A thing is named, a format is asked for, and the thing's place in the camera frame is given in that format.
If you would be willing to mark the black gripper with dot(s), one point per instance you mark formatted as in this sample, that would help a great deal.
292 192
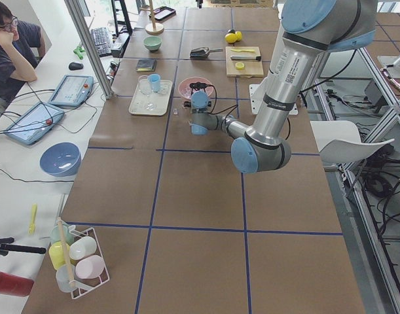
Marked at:
187 104

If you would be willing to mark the stainless steel ice scoop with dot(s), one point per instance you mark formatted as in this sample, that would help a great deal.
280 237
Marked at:
203 52

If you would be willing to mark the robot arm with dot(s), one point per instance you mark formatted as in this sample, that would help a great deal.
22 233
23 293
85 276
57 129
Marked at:
307 29

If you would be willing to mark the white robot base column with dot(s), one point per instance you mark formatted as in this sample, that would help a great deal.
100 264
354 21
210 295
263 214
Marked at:
259 93

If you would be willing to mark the pile of clear ice cubes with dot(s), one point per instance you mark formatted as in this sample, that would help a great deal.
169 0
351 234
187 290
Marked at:
186 92

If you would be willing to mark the light blue plastic cup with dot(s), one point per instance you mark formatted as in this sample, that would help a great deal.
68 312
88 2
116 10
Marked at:
155 82

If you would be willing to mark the white cup in rack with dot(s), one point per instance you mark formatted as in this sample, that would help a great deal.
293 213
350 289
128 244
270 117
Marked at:
82 248

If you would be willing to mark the green cup in rack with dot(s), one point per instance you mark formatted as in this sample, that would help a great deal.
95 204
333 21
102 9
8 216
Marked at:
55 234

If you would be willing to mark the pink cup in rack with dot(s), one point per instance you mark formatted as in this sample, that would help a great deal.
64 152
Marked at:
90 267

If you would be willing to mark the yellow cup in rack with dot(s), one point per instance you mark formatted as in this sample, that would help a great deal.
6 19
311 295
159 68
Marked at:
56 255

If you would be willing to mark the clear grey cup in rack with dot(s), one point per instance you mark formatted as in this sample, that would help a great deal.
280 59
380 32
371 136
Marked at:
62 279

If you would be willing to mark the pink bowl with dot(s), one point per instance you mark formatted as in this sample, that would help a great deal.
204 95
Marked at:
189 80

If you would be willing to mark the lemon half slice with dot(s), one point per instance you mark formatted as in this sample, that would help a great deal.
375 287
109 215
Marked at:
239 66

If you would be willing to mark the wooden cutting board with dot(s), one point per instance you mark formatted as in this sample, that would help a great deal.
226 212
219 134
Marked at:
252 68

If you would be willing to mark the yellow plastic knife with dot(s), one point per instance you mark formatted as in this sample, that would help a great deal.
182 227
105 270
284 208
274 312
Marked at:
242 50

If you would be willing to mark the clear wine glass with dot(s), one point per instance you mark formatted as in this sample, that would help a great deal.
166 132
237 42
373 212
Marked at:
145 89

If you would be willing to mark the cream bear serving tray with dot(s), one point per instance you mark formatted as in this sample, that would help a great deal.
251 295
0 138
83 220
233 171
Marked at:
160 100

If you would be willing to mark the whole yellow lemon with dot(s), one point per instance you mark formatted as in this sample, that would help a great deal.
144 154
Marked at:
231 38

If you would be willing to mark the grey folded cloth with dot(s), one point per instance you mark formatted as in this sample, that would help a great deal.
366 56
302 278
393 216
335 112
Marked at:
145 65

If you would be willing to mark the green ceramic bowl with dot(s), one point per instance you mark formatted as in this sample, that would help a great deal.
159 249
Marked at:
152 43

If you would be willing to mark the wooden paper towel stand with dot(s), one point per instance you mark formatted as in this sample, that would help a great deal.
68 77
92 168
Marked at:
154 27

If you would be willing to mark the black keyboard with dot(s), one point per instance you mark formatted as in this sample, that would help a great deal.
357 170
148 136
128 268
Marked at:
102 40

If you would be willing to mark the green toy on desk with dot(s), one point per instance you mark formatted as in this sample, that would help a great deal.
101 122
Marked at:
79 51

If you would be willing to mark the far blue teach pendant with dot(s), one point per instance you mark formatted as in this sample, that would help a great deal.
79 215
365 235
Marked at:
72 91

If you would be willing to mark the blue teach pendant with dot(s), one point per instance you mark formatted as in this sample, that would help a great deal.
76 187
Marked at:
72 91
35 123

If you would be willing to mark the black computer mouse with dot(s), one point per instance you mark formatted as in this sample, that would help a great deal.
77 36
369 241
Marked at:
74 66

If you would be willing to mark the white chair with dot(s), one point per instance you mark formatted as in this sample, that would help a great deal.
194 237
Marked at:
339 142

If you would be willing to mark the blue bowl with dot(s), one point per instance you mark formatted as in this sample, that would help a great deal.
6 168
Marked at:
61 160

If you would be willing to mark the near blue teach pendant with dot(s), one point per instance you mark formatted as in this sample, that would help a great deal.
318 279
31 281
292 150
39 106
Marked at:
35 123

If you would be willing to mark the seated person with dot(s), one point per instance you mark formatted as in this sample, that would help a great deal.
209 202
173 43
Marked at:
21 46

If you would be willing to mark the yellow plastic fork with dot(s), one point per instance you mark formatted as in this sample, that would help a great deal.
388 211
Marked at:
31 228

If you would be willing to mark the red cylinder object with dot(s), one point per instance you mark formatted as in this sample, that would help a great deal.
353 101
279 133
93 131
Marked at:
14 285

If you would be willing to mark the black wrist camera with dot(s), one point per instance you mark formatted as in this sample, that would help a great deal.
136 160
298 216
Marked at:
201 82

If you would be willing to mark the aluminium frame post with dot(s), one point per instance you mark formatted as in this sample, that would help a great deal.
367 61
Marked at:
77 17

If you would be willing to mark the white wire cup rack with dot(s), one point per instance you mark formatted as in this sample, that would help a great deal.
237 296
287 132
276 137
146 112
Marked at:
84 286

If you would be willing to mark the black tripod handle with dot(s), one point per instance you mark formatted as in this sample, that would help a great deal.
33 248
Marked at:
7 245

